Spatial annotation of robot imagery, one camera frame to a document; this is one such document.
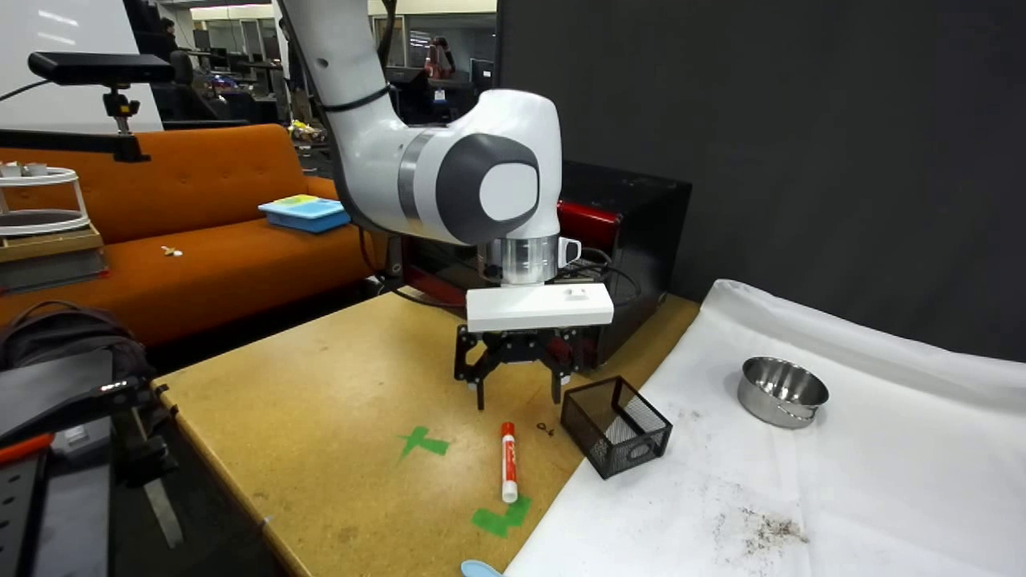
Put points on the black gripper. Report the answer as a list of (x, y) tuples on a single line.
[(518, 349)]

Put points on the red marker with white cap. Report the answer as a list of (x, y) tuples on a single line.
[(509, 461)]

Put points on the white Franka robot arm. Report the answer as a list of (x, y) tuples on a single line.
[(374, 148)]

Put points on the black mesh box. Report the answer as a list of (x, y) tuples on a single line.
[(593, 434)]

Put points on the green tape T mark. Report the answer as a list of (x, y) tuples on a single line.
[(420, 442)]

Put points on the light blue plastic spoon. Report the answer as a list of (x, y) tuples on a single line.
[(479, 569)]

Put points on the small metal bowl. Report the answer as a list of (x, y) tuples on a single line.
[(784, 391)]

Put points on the blue book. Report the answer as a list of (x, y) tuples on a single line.
[(305, 214)]

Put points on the orange sofa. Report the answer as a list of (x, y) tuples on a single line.
[(212, 283)]

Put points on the white paper sheet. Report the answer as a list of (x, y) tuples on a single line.
[(853, 502)]

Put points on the small white object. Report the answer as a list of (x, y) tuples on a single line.
[(171, 251)]

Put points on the black backdrop curtain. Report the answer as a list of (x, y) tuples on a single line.
[(835, 140)]

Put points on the black tripod stand equipment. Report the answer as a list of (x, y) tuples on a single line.
[(76, 429)]

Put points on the beige stacked boards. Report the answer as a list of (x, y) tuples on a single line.
[(49, 262)]

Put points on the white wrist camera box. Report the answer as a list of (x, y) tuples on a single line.
[(534, 309)]

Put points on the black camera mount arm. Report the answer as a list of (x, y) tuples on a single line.
[(76, 141)]

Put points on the black stereo camera bar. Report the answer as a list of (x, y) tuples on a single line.
[(100, 70)]

